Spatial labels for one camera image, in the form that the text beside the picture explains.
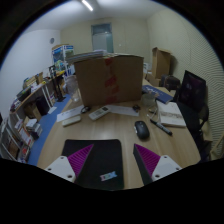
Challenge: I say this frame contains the open brown cardboard box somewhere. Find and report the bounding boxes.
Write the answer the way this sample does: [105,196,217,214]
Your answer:
[151,46,173,80]

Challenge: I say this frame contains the small black round object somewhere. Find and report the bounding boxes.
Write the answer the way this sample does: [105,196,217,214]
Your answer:
[80,105,92,114]

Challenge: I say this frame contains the black computer mouse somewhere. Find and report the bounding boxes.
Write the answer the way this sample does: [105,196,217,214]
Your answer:
[134,120,151,140]

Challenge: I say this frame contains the white paper sheet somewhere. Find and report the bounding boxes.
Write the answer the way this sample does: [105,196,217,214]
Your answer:
[106,104,140,118]
[55,105,85,123]

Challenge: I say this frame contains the ceiling light tube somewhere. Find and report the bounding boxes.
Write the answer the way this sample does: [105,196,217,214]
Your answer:
[81,0,94,12]

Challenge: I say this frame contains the white flat remote control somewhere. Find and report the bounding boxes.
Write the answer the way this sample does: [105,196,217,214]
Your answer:
[61,115,82,127]

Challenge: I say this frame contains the dark backpack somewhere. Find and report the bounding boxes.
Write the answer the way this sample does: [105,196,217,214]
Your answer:
[159,74,182,92]

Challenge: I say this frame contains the clear plastic pitcher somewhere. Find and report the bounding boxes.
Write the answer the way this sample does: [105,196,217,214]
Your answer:
[65,75,81,103]

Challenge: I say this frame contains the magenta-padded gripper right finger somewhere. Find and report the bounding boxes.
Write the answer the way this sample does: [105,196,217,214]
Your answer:
[132,143,183,186]

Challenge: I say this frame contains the black floor stand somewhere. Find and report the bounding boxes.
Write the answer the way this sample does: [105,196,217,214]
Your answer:
[49,64,67,103]

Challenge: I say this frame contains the blue glass display cabinet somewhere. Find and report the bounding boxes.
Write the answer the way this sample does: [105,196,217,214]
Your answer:
[51,43,76,76]

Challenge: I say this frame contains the black marker pen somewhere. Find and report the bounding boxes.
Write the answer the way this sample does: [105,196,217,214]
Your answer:
[149,118,174,136]

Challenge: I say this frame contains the black office chair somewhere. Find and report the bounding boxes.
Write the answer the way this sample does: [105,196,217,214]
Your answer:
[176,70,210,158]

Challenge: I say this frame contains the blue book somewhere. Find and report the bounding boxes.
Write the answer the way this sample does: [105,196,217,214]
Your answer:
[142,84,174,105]

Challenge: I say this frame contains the black mouse pad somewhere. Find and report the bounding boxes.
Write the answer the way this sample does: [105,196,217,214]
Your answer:
[61,138,125,192]

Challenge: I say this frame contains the clear plastic cup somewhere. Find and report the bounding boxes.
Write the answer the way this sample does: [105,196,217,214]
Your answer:
[141,92,157,108]

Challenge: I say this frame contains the large brown cardboard box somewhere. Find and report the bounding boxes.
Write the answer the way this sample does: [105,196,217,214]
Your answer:
[73,54,145,108]

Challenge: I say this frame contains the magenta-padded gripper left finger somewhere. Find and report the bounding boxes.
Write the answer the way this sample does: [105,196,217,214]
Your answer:
[44,143,95,184]

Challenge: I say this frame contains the cluttered shelf unit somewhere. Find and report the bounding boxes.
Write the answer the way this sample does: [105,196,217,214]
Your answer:
[0,71,68,164]

